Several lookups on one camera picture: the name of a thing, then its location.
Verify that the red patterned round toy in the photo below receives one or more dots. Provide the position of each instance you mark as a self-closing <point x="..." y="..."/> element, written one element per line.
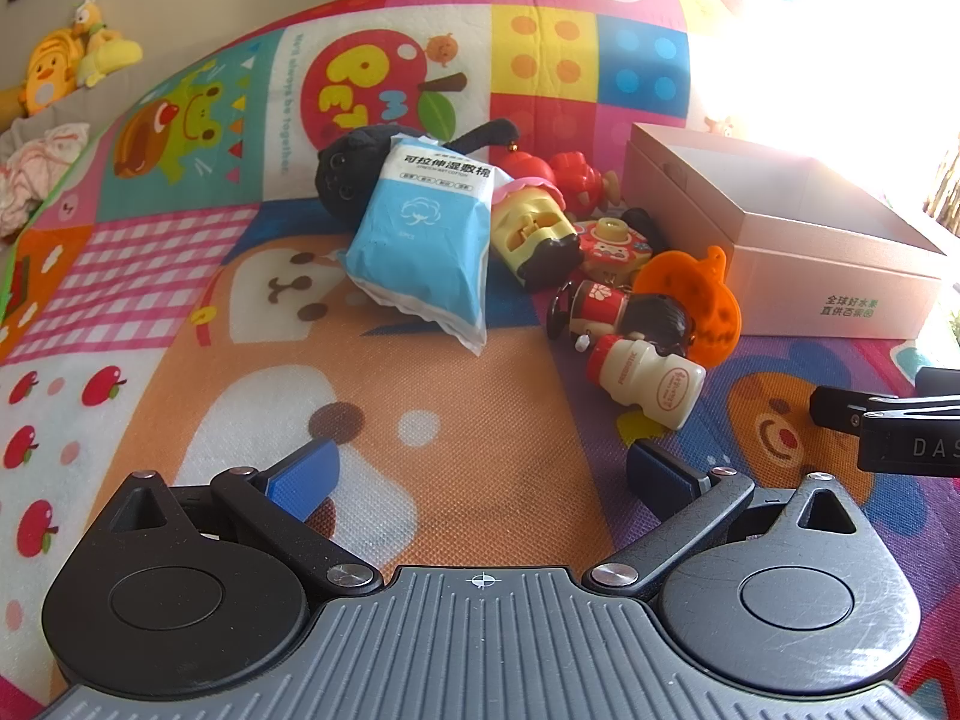
<point x="615" y="247"/>

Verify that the orange plastic pumpkin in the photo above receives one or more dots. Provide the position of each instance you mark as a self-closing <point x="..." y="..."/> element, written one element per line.
<point x="709" y="300"/>

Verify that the red wind-up doll black hair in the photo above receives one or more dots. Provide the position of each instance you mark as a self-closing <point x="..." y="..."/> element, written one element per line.
<point x="600" y="307"/>

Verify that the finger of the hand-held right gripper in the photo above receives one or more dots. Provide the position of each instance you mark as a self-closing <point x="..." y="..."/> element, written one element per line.
<point x="941" y="381"/>
<point x="840" y="405"/>

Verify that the yellow duck plush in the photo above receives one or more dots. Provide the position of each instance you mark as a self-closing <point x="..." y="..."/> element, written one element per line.
<point x="49" y="75"/>

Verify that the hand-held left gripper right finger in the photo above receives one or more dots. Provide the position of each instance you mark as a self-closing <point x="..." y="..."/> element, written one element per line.
<point x="660" y="476"/>

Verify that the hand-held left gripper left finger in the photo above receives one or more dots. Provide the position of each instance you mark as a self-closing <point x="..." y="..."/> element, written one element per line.
<point x="304" y="476"/>

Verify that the black cat plush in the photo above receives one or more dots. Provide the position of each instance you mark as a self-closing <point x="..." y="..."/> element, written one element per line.
<point x="349" y="165"/>

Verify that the yellow doll toy pink hat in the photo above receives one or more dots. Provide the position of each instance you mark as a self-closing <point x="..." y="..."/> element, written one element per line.
<point x="529" y="229"/>

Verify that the red figure toy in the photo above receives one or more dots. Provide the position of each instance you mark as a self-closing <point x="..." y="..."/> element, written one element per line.
<point x="579" y="176"/>

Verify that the yellow bird plush orange head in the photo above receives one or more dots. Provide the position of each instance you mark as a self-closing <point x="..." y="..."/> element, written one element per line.
<point x="101" y="45"/>

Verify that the cream yogurt drink bottle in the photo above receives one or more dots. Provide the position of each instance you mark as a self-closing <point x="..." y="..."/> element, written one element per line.
<point x="660" y="382"/>

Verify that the colourful cartoon play mat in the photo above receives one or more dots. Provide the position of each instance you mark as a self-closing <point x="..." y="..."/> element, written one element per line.
<point x="465" y="405"/>

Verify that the blue cotton pad packet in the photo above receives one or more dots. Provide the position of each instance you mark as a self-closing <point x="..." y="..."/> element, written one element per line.
<point x="420" y="240"/>

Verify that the pink white cloth pile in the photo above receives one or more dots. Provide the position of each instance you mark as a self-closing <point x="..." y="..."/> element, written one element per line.
<point x="37" y="172"/>

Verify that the pink cardboard box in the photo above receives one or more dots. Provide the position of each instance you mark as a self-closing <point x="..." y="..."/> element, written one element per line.
<point x="817" y="277"/>

